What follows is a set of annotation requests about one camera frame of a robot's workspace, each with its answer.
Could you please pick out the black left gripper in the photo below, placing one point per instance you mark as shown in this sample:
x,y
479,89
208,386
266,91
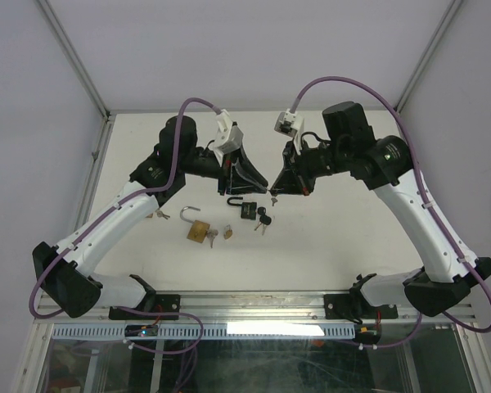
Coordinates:
x,y
256,184

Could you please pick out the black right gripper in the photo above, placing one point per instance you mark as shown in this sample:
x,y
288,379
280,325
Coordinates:
x,y
294,178

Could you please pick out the black headed key pair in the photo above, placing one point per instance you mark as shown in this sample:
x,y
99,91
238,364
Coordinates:
x,y
264,220

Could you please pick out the black padlock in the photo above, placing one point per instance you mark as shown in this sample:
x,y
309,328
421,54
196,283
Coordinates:
x,y
248,208

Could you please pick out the small brass padlock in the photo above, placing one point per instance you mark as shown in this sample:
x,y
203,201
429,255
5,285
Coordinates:
x,y
227,232

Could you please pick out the silver key bunch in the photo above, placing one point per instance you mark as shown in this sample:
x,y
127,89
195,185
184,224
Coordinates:
x,y
211,235

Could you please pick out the medium brass padlock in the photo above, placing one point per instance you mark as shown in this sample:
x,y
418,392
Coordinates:
x,y
198,230

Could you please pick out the small silver key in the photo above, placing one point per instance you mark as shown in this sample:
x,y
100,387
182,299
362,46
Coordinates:
x,y
160,214

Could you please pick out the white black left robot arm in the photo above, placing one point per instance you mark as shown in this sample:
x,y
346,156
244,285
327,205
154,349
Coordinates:
x,y
66,271

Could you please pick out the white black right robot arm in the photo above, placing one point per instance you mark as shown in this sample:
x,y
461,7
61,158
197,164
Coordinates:
x,y
450,269

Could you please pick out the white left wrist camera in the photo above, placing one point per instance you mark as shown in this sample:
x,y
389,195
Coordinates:
x,y
229,137

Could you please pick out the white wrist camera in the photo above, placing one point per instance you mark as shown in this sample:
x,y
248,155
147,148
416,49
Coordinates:
x,y
291,124
229,137

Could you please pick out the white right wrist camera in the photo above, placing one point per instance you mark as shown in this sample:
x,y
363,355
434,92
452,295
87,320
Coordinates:
x,y
291,124

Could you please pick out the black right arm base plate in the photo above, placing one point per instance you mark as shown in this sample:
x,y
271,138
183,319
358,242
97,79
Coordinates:
x,y
343,307

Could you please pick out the aluminium mounting rail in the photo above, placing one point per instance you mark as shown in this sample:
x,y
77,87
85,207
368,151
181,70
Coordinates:
x,y
227,306

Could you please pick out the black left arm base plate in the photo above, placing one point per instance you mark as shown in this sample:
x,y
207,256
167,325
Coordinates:
x,y
159,305

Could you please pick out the white slotted cable duct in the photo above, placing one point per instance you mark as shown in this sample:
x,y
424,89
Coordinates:
x,y
212,331

